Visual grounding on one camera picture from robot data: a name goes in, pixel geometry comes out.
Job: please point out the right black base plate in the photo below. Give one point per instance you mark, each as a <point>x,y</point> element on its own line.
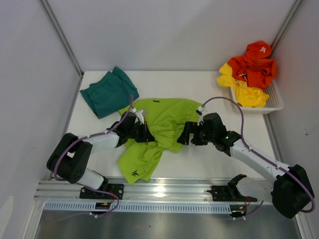
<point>228,194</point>

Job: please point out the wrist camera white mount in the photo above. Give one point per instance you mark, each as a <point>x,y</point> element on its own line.
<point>140,114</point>
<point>201,112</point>

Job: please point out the teal green shorts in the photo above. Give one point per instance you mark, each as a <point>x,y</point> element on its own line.
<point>110,94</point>

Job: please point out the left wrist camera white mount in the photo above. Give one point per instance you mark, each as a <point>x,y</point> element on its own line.
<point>140,114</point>

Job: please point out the right corner aluminium post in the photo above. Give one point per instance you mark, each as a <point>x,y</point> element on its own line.
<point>296,7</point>

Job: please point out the aluminium rail frame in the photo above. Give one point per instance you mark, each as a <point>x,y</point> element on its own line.
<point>179,178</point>

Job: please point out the yellow shorts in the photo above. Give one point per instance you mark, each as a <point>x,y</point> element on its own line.
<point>245,96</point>

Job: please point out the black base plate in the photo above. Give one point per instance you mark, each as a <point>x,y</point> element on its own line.
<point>228,194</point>
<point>116,189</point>

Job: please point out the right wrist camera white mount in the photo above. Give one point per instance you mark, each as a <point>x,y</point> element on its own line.
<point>201,112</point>

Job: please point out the slotted grey cable duct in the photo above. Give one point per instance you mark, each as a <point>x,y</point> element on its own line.
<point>207,208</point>

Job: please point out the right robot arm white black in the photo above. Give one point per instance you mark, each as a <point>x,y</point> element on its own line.
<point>287,187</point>

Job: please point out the orange shorts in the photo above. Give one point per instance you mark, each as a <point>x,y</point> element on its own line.
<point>255,67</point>

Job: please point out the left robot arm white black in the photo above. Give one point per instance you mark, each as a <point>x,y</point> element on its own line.
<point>70,158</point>

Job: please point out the lime green shorts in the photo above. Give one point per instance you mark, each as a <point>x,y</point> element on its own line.
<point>166,119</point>

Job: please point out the white plastic basket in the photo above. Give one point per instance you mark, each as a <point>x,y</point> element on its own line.
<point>273,103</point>

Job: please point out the left corner aluminium post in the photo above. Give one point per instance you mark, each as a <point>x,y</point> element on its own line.
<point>60,34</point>

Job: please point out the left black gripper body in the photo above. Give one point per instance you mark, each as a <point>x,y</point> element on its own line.
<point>131,132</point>

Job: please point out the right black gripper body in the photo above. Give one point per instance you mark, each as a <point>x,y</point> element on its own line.
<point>203,137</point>

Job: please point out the corner aluminium post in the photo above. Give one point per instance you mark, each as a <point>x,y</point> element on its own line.
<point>60,34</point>
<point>296,7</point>

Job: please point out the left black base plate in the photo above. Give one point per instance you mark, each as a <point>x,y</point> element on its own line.
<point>116,189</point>

